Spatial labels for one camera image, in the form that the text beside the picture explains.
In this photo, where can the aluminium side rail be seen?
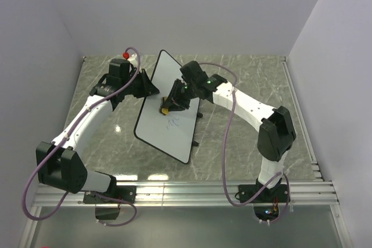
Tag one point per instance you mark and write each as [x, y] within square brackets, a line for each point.
[315, 165]

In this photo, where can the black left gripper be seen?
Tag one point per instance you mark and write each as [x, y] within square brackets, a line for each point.
[149, 88]

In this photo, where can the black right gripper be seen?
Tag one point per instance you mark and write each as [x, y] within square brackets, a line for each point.
[174, 97]

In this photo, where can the yellow bone-shaped eraser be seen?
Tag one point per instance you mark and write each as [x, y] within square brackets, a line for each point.
[163, 109]

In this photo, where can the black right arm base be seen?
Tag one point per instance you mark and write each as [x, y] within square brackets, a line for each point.
[269, 204]

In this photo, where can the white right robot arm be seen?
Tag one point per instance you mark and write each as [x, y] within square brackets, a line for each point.
[274, 126]

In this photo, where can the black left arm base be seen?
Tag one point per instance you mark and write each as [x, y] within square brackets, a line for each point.
[109, 205]

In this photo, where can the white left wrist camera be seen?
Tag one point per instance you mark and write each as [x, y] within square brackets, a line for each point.
[133, 59]

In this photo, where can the white whiteboard black frame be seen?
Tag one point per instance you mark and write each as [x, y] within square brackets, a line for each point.
[172, 134]

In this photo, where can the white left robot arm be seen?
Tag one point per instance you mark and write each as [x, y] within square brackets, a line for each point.
[59, 162]

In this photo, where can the aluminium mounting rail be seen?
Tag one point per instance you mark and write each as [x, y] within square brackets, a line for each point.
[201, 193]

